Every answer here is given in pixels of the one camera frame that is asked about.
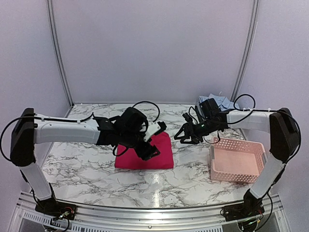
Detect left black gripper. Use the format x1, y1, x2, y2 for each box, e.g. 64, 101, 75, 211
119, 130, 160, 160

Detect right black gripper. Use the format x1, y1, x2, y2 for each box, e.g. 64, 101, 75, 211
174, 118, 220, 144

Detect magenta red garment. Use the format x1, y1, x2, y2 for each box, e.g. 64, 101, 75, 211
114, 132, 174, 170

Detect light blue shirt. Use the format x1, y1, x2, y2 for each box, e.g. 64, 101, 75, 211
197, 94, 239, 111

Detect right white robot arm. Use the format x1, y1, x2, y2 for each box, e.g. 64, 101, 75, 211
174, 108, 301, 217

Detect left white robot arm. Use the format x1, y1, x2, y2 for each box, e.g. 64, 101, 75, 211
10, 107, 166, 215

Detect pink plastic laundry basket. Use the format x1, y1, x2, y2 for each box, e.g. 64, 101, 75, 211
209, 137, 265, 184

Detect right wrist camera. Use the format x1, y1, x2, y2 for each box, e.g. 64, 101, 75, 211
182, 113, 196, 124

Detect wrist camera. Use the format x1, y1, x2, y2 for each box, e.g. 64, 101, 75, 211
182, 113, 196, 124
143, 121, 167, 142

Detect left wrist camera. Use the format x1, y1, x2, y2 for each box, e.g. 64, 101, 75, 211
143, 121, 167, 142

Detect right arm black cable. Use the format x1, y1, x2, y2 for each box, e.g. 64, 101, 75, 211
188, 93, 256, 143

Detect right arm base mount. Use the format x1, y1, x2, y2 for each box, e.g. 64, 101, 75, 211
220, 203, 265, 221

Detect aluminium table front rail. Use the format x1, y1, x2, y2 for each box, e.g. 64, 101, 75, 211
8, 192, 291, 232

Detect right aluminium frame post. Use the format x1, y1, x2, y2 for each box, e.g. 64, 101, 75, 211
231, 0, 260, 101

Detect aluminium frame post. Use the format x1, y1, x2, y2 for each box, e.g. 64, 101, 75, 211
231, 0, 260, 101
46, 0, 74, 107

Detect left aluminium frame post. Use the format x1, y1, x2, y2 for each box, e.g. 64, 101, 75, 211
46, 0, 74, 107

